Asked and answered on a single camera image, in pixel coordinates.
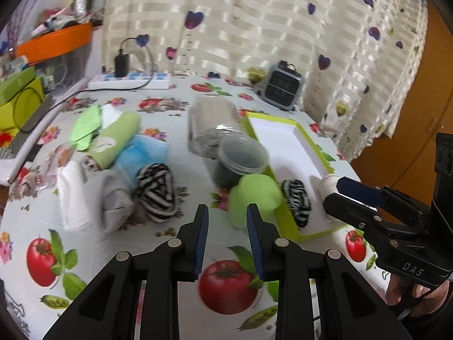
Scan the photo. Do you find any cream striped heart curtain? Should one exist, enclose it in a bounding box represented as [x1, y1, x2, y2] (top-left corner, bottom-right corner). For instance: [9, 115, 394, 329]
[101, 0, 430, 163]

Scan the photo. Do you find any person's right hand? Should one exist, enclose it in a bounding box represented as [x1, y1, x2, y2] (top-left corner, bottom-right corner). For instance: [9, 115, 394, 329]
[385, 274, 449, 313]

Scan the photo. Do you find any light green plastic lid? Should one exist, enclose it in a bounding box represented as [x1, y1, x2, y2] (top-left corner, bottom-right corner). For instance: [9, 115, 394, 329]
[228, 174, 284, 230]

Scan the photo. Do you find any wooden cabinet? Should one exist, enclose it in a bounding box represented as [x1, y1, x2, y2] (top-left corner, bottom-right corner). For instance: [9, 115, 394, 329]
[350, 0, 453, 199]

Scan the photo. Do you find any green sock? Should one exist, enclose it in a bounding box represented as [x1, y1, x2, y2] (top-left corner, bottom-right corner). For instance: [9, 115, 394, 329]
[81, 111, 141, 171]

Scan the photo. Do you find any large black white striped sock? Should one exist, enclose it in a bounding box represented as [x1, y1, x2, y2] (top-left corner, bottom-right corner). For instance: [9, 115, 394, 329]
[134, 163, 180, 223]

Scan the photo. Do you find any small grey desk fan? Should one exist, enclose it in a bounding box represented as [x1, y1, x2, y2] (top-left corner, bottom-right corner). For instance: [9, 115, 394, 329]
[261, 60, 305, 111]

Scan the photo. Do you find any blue rolled cloth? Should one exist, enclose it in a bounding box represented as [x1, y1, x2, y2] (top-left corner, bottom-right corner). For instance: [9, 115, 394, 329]
[113, 135, 170, 185]

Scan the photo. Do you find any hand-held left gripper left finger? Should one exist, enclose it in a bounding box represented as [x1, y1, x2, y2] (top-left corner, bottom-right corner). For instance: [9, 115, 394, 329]
[42, 203, 210, 340]

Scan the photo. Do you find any flat green box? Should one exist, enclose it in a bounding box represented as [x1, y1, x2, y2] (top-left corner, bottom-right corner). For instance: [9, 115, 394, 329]
[0, 67, 37, 105]

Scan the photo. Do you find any grey sock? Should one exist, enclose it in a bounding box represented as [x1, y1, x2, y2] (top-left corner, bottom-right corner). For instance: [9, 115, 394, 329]
[85, 168, 137, 234]

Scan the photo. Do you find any orange storage box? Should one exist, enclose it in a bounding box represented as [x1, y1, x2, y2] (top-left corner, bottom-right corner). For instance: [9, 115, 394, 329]
[16, 23, 94, 65]

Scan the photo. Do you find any white folded cloth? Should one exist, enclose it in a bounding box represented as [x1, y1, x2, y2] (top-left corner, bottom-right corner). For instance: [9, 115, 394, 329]
[57, 161, 94, 231]

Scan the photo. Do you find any lime rimmed white tray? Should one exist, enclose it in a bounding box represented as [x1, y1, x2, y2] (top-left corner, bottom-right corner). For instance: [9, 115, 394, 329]
[244, 111, 349, 243]

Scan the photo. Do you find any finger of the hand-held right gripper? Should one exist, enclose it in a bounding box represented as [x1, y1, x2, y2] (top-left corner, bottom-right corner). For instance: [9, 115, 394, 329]
[324, 192, 427, 254]
[336, 176, 430, 228]

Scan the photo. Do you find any white power strip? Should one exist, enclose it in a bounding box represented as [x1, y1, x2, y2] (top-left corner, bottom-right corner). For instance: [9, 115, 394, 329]
[88, 72, 171, 91]

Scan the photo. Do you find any small black white striped sock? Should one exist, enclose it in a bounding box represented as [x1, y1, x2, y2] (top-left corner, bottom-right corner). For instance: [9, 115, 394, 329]
[279, 179, 313, 228]

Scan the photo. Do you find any lime yellow box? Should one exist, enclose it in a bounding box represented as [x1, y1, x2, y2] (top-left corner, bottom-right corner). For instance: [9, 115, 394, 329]
[0, 78, 45, 131]

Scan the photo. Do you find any black charger plug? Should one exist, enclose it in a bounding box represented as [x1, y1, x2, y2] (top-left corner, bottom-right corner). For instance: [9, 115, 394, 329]
[114, 54, 130, 78]

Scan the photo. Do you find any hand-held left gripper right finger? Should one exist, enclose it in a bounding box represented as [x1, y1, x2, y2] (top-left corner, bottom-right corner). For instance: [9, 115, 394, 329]
[246, 203, 413, 340]

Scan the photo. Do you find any dark clear plastic jar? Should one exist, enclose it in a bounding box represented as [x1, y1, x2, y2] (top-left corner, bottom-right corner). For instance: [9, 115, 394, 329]
[210, 135, 270, 189]

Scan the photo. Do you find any clear storage box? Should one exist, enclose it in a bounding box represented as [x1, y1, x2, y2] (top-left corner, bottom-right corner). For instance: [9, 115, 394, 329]
[35, 44, 93, 89]

